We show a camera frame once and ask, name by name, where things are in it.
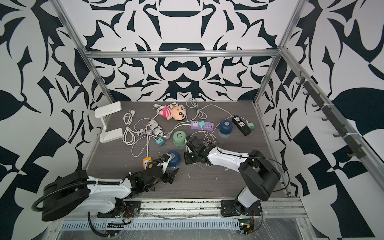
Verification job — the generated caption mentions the lavender USB cable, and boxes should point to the lavender USB cable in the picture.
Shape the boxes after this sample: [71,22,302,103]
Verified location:
[202,127,217,145]

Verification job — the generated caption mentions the teal USB charger adapter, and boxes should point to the teal USB charger adapter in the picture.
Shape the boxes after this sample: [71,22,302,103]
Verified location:
[198,121,206,128]

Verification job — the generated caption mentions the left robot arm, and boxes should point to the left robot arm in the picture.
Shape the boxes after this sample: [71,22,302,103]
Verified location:
[31,163,179,222]

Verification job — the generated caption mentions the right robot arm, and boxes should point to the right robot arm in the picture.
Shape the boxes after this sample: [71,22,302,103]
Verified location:
[184,137,281,209]

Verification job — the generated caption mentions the orange power strip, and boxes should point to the orange power strip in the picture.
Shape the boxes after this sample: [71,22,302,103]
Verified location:
[143,157,152,170]

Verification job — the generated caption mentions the purple power strip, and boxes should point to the purple power strip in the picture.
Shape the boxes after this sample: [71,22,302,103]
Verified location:
[191,121,215,132]

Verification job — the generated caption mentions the teal adapter on table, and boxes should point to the teal adapter on table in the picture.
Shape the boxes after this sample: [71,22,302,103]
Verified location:
[156,138,166,147]

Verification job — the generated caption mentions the plush doll pink shirt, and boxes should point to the plush doll pink shirt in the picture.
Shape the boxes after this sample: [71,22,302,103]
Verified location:
[158,105,187,121]

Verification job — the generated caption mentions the black power strip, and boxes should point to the black power strip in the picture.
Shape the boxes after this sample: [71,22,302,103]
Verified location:
[232,116,251,136]

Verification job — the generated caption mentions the green adapter on black strip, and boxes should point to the green adapter on black strip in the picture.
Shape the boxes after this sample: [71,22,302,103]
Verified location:
[248,122,255,131]

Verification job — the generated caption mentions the white desk lamp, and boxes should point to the white desk lamp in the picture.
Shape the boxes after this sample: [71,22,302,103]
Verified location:
[94,101,124,144]

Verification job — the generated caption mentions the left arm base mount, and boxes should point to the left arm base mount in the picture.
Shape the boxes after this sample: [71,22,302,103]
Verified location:
[97,201,142,218]

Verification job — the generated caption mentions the white bundled power cord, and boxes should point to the white bundled power cord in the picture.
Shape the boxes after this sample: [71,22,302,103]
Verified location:
[122,109,136,146]

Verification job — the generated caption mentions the purple strip white cord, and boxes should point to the purple strip white cord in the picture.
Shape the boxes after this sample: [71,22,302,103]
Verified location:
[166,98,211,137]

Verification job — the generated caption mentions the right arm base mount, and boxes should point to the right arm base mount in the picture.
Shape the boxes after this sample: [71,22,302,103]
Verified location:
[221,200,263,217]

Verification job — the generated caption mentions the wall hook rack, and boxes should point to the wall hook rack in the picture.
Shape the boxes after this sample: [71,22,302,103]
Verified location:
[297,72,367,159]

